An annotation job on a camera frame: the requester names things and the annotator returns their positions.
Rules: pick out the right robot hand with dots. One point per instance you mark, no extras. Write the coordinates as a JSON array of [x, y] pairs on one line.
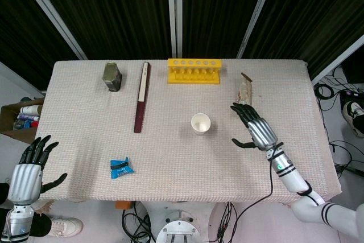
[[260, 133]]

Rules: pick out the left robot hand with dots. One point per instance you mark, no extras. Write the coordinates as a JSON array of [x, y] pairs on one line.
[[25, 179]]

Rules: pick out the white paper cup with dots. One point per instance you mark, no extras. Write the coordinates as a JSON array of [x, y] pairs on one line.
[[200, 123]]

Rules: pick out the robot base column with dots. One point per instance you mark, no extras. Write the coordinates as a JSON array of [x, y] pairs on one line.
[[178, 228]]

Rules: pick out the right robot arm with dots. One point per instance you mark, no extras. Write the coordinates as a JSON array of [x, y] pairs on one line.
[[298, 183]]

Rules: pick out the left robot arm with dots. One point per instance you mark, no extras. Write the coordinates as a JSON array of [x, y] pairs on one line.
[[15, 223]]

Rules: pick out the brown snack wrapper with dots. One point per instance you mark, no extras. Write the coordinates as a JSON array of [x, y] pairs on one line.
[[246, 90]]

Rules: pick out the cardboard box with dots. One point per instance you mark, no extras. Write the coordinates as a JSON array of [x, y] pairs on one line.
[[17, 132]]

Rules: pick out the white bottle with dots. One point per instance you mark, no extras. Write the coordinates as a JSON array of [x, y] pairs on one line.
[[30, 109]]

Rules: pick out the yellow test tube rack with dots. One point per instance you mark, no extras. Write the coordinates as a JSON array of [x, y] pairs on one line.
[[194, 71]]

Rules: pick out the pink woven tablecloth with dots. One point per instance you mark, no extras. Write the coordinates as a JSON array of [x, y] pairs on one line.
[[170, 152]]

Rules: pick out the black and white sneaker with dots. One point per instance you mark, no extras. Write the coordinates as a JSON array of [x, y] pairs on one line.
[[353, 115]]

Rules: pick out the blue snack packet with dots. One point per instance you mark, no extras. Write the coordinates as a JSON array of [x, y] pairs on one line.
[[121, 168]]

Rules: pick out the orange device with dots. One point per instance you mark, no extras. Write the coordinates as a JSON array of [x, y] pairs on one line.
[[123, 205]]

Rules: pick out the olive metal tin can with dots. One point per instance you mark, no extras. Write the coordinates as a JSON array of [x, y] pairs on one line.
[[112, 76]]

